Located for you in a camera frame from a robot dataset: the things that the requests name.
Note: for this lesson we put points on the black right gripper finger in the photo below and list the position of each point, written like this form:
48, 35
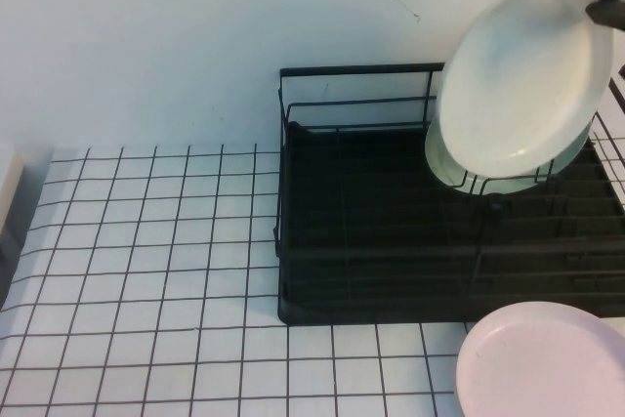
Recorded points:
609, 11

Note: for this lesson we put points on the white round plate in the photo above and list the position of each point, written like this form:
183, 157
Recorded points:
522, 80

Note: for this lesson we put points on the pale green round plate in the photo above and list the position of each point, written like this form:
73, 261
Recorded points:
454, 168

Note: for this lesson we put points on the pink round plate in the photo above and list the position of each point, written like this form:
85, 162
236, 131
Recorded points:
542, 368

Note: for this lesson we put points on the black plastic drain tray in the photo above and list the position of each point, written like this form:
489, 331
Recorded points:
371, 178

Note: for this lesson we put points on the white black-grid table mat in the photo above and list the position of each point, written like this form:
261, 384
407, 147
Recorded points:
146, 246

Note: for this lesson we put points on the white box at left edge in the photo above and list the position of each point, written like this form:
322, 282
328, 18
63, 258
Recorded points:
10, 182

